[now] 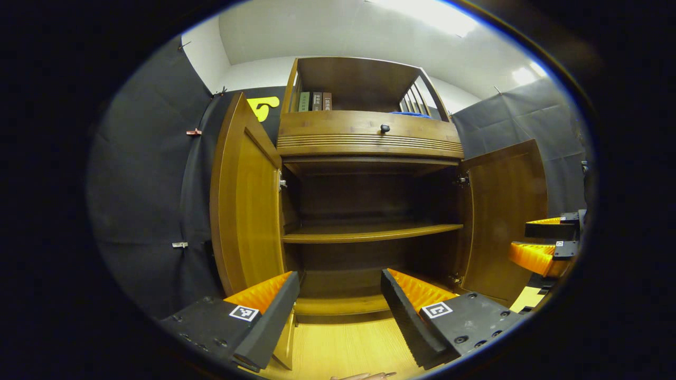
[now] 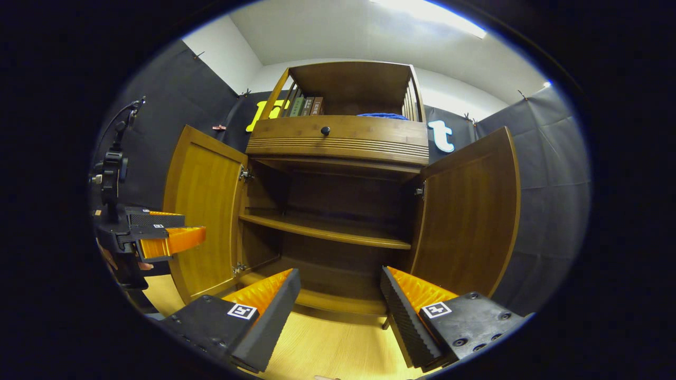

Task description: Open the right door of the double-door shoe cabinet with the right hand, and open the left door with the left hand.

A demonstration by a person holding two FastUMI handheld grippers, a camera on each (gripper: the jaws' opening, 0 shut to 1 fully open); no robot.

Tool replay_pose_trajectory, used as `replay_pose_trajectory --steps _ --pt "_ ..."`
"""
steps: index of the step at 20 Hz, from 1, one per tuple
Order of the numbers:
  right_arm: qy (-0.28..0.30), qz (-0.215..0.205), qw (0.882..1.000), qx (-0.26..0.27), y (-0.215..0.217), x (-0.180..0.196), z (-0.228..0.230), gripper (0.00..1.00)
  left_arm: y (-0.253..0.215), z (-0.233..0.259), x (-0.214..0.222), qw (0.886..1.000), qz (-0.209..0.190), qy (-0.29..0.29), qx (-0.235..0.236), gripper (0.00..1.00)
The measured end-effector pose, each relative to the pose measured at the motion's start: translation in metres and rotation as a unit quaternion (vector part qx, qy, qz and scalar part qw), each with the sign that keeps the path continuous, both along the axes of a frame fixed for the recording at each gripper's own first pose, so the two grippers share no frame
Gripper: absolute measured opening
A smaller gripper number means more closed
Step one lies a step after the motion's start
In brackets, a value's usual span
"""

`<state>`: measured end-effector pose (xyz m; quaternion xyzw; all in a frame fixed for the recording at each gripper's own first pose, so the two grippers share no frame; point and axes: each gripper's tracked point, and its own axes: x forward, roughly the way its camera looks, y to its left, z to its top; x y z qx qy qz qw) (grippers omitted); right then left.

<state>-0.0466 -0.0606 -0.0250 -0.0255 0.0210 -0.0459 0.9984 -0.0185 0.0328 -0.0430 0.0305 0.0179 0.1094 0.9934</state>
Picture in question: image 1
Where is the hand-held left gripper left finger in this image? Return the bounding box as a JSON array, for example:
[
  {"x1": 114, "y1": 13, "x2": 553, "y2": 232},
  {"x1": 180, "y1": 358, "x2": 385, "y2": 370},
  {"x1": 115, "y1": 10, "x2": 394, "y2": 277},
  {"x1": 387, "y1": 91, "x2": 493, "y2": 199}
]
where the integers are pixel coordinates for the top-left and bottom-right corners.
[{"x1": 158, "y1": 271, "x2": 301, "y2": 373}]

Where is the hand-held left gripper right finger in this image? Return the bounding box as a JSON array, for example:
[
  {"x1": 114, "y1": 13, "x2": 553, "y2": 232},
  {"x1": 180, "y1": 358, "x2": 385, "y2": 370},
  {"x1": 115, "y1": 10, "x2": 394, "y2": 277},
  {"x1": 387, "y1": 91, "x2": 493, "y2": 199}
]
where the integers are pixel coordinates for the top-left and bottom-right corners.
[{"x1": 380, "y1": 268, "x2": 526, "y2": 370}]

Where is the wooden shoe cabinet door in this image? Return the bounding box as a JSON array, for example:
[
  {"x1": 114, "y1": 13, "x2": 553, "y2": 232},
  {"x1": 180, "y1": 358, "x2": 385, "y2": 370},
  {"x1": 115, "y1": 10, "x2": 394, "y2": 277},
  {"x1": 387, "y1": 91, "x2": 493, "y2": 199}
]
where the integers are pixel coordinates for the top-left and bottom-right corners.
[
  {"x1": 457, "y1": 138, "x2": 549, "y2": 308},
  {"x1": 210, "y1": 92, "x2": 296, "y2": 370}
]

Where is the small ceiling light panel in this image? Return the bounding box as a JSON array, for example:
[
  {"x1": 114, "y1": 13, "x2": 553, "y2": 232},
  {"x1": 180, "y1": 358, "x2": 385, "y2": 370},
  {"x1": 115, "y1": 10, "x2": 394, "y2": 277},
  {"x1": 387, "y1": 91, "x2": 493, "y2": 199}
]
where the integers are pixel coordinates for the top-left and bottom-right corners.
[{"x1": 511, "y1": 61, "x2": 550, "y2": 87}]

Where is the wooden drawer with black knob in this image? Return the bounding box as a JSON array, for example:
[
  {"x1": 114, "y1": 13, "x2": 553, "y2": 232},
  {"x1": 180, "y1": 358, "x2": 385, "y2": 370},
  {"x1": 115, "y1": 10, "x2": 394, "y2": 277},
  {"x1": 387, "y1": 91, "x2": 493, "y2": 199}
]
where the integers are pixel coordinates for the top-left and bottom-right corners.
[{"x1": 276, "y1": 110, "x2": 465, "y2": 160}]

